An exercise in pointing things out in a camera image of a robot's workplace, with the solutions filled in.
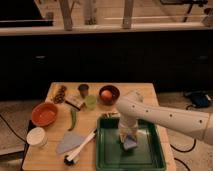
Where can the blue device on floor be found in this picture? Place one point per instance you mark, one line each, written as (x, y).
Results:
(200, 100)

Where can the white handled dish brush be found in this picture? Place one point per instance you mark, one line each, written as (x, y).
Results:
(70, 158)

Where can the green plastic tray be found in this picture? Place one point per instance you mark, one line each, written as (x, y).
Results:
(111, 156)

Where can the orange bowl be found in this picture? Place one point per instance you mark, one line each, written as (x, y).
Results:
(44, 114)

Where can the light green cup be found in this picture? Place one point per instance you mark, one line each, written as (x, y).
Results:
(90, 102)

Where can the grey blue cloth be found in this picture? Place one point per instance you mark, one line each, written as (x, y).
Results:
(70, 141)

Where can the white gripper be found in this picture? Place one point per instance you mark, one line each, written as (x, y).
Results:
(127, 127)

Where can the white lidded cup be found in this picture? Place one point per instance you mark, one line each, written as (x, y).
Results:
(37, 137)

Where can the dark red bowl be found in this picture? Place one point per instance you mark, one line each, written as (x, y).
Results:
(115, 95)

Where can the brown pine cone toy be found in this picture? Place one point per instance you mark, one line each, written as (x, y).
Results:
(60, 95)

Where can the blue sponge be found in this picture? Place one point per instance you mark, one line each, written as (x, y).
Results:
(129, 143)

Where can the orange fruit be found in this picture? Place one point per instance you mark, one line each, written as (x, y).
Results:
(106, 95)

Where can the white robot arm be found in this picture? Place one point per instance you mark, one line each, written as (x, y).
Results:
(198, 125)

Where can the green chili pepper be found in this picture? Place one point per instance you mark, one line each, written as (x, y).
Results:
(73, 114)

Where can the small white box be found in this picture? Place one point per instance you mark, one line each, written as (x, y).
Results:
(75, 101)

